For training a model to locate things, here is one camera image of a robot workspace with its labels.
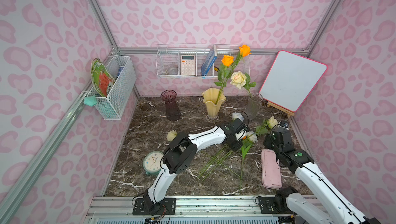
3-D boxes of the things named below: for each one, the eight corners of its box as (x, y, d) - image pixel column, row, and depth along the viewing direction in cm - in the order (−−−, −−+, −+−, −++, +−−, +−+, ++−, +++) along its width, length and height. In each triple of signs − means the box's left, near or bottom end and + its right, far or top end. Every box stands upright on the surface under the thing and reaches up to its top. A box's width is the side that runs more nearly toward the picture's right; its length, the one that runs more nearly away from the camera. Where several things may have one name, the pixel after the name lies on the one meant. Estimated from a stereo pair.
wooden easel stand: (265, 106, 115) (267, 103, 112) (266, 105, 116) (268, 101, 113) (291, 118, 108) (294, 114, 105) (292, 116, 109) (294, 112, 106)
